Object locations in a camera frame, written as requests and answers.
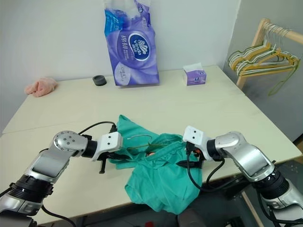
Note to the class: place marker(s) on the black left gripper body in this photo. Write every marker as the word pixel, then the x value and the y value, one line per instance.
pixel 107 156

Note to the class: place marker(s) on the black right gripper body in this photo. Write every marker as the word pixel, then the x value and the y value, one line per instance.
pixel 195 157

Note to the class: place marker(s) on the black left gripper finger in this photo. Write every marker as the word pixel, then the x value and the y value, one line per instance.
pixel 119 156
pixel 102 166

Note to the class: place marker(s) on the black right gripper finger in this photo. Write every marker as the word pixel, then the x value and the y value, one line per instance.
pixel 189 164

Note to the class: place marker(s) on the green hanger with silver hook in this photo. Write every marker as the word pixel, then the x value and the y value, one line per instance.
pixel 142 147

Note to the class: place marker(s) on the teal green garment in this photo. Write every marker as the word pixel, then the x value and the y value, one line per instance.
pixel 161 184

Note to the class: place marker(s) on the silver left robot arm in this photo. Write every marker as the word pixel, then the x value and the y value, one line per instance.
pixel 47 163

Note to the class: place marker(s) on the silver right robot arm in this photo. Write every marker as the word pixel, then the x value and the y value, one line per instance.
pixel 248 153

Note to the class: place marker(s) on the dark grey rounded shape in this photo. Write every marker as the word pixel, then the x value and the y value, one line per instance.
pixel 190 218

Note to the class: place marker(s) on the dark grey tape roll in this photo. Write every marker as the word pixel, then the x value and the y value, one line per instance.
pixel 99 80

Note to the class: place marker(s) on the small purple tissue box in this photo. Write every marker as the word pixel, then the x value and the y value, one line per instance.
pixel 195 75

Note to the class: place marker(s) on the pink fluffy cloth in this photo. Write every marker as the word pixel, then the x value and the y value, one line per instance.
pixel 41 86

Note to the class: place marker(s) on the purple blue tissue roll pack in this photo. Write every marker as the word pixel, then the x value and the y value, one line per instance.
pixel 132 52

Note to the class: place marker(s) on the bunch of clothes hangers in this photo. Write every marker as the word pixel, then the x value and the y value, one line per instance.
pixel 259 67

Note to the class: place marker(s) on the wooden clothes rack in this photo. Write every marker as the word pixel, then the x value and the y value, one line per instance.
pixel 258 35

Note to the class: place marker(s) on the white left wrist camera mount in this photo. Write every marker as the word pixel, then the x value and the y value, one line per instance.
pixel 110 142

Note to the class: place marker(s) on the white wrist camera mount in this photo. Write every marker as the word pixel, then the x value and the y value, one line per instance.
pixel 110 142
pixel 194 136

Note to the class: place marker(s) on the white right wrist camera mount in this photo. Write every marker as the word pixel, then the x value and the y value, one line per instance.
pixel 194 136

